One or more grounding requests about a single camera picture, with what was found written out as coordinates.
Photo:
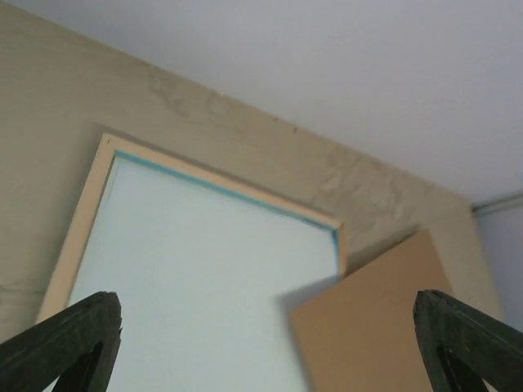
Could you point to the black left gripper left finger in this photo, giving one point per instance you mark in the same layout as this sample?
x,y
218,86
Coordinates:
x,y
74,350

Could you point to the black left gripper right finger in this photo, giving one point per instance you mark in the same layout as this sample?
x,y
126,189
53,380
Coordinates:
x,y
464,349

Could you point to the brown cardboard backing board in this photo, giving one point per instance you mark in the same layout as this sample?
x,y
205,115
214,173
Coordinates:
x,y
357,333

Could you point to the sunflower photo print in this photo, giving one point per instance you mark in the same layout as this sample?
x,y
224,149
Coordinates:
x,y
205,280

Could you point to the teal wooden picture frame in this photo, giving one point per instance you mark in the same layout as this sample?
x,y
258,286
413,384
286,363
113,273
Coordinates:
x,y
110,147

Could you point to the right aluminium corner post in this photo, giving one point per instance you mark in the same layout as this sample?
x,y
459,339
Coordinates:
x,y
501,203

